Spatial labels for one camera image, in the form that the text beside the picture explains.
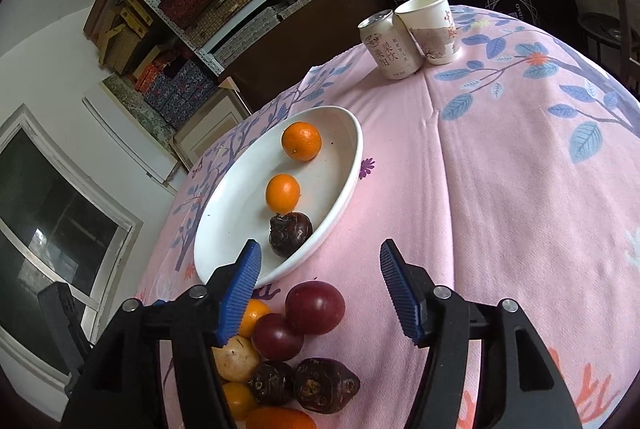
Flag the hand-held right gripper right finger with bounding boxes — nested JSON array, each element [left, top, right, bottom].
[[379, 239, 583, 429]]

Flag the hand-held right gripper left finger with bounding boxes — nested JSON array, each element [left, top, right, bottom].
[[60, 239, 263, 429]]

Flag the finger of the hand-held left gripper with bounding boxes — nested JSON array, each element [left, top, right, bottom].
[[39, 281, 95, 399]]

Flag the small red plum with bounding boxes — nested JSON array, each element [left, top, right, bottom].
[[250, 313, 305, 362]]

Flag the yellow round passion fruit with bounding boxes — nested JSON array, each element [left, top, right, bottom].
[[212, 335, 262, 384]]

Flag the large red plum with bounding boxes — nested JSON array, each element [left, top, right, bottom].
[[285, 281, 347, 336]]

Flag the dark brown water chestnut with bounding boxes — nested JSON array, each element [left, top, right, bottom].
[[268, 212, 314, 258], [248, 361, 296, 407]]

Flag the white round plate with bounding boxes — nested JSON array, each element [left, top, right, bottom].
[[192, 105, 364, 286]]

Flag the small yellowish orange mandarin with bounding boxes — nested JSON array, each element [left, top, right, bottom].
[[221, 382, 259, 421]]

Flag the large dark orange mandarin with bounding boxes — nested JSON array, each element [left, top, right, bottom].
[[281, 121, 322, 162]]

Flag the white framed window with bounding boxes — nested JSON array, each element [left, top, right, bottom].
[[0, 104, 143, 385]]

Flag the pink printed tablecloth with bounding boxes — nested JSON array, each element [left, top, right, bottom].
[[132, 4, 640, 429]]

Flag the white leaning board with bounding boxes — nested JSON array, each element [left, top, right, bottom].
[[82, 96, 178, 194]]

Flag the stack of blue patterned boxes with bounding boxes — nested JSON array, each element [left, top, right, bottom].
[[145, 59, 216, 130]]

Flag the green marble slab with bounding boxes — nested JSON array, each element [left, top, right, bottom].
[[102, 74, 176, 140]]

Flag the white drink can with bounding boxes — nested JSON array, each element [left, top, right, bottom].
[[358, 9, 423, 82]]

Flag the grey patterned flat boxes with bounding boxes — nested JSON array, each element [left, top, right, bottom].
[[215, 0, 311, 64]]

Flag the brown wooden board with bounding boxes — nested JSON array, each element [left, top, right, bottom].
[[217, 0, 396, 110]]

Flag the white printed paper cup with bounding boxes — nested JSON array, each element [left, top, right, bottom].
[[394, 0, 462, 66]]

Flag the yellow woven boxes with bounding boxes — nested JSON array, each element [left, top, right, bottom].
[[82, 0, 153, 70]]

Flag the dark item with white pattern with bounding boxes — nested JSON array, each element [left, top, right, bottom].
[[485, 0, 541, 24]]

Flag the light wooden picture frame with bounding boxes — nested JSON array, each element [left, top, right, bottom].
[[172, 89, 251, 170]]

